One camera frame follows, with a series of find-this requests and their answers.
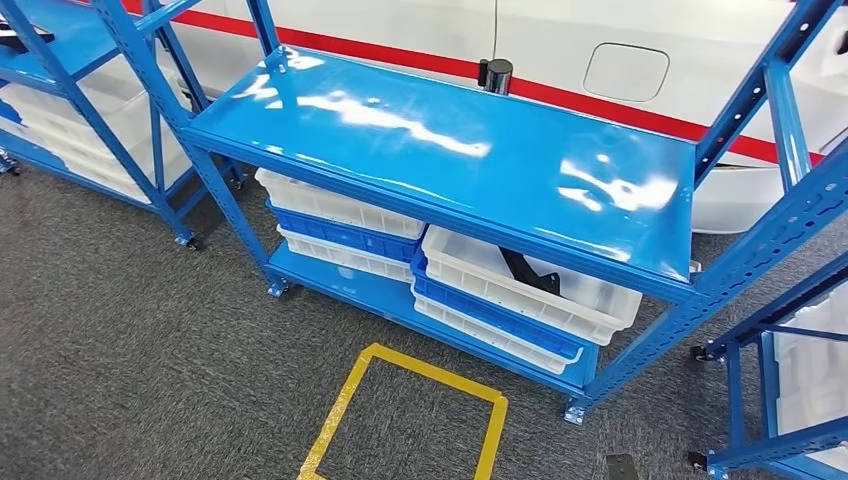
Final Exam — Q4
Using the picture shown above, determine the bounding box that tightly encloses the black curved part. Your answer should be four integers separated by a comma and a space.
498, 246, 562, 297

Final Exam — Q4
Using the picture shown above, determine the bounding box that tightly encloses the red barrier belt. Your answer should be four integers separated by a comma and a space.
510, 78, 826, 167
69, 0, 488, 81

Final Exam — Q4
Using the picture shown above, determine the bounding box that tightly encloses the black stanchion post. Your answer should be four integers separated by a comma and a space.
476, 58, 515, 96

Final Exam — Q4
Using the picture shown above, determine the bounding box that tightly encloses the yellow floor tape square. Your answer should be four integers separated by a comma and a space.
296, 342, 510, 480

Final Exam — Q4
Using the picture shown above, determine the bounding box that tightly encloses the white car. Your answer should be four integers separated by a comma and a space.
158, 0, 848, 234

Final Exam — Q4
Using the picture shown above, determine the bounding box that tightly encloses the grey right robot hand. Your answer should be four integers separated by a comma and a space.
604, 453, 639, 480

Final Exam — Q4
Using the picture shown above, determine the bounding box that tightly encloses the blue steel shelf rack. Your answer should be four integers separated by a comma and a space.
688, 251, 848, 480
89, 0, 848, 426
0, 0, 246, 252

